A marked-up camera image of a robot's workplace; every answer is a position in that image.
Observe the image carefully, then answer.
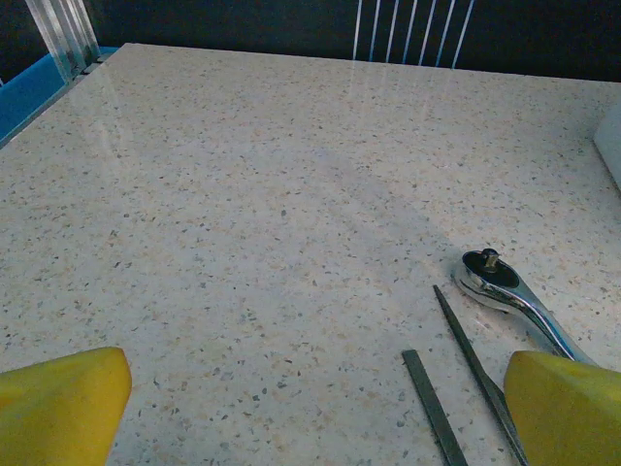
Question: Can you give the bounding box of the pointed metal file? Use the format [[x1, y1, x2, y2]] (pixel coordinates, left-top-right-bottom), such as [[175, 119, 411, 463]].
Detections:
[[433, 284, 531, 466]]

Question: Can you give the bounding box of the chrome ratchet wrench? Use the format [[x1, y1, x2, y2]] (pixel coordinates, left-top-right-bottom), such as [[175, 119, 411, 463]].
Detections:
[[450, 247, 599, 369]]

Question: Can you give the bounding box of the clear plastic tool box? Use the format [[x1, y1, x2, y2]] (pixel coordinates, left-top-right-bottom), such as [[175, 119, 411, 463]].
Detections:
[[592, 104, 621, 191]]

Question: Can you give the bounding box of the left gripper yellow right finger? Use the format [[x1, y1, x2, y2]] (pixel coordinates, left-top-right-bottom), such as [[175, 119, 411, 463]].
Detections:
[[504, 349, 621, 466]]

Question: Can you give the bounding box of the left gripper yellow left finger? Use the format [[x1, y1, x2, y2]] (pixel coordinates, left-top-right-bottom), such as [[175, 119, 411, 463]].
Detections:
[[0, 347, 133, 466]]

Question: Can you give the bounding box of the aluminium frame post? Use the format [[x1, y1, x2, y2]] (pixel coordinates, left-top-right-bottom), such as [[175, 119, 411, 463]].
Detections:
[[22, 0, 102, 80]]

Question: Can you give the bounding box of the blue table side strip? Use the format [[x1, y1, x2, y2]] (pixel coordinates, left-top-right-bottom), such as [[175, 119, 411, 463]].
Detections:
[[0, 46, 120, 147]]

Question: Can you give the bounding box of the black screwdriver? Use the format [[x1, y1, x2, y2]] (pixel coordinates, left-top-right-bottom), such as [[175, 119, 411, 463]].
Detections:
[[401, 349, 470, 466]]

